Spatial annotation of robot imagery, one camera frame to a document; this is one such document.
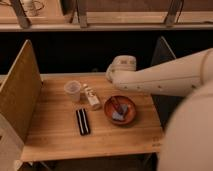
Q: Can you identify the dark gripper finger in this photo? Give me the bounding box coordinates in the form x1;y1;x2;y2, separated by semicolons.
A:
110;96;121;112

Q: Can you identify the black striped rectangular case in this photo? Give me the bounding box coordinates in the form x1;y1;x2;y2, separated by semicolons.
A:
76;108;90;136

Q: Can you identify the blue object in bowl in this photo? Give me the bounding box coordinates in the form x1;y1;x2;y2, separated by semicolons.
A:
112;104;128;121

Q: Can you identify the right dark side panel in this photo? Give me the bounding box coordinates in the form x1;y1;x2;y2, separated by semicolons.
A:
151;36;182;129

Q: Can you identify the left wooden side panel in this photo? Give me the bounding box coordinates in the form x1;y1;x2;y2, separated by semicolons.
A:
0;39;43;171

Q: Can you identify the wooden shelf rail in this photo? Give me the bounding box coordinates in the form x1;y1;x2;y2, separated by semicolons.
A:
0;0;213;33

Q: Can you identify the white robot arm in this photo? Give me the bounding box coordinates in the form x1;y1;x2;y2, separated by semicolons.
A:
106;48;213;104

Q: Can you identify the clear plastic cup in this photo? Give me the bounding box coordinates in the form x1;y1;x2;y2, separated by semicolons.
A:
64;80;81;102

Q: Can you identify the white cup on shelf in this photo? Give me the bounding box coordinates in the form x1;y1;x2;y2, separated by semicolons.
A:
23;0;37;17

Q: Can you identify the small white bottle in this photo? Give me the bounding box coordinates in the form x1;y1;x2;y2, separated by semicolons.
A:
83;84;101;110

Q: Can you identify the brown wooden bowl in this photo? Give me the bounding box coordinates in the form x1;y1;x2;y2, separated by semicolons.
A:
104;95;136;125

